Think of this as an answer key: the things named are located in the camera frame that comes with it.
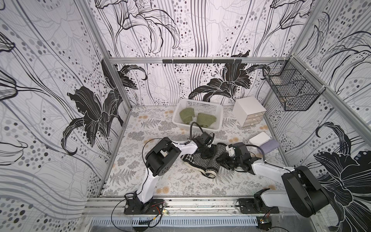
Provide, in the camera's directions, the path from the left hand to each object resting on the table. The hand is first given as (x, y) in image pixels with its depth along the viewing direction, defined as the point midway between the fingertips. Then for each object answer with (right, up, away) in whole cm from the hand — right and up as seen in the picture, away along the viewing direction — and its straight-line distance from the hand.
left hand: (217, 158), depth 91 cm
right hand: (-1, 0, -3) cm, 3 cm away
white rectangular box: (+31, +12, +7) cm, 34 cm away
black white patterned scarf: (-7, -3, -6) cm, 10 cm away
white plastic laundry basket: (+2, +32, +18) cm, 37 cm away
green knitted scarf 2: (-20, +28, +14) cm, 37 cm away
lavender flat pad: (+34, +8, +1) cm, 35 cm away
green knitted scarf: (-7, +25, +10) cm, 28 cm away
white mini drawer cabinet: (+23, +31, +8) cm, 39 cm away
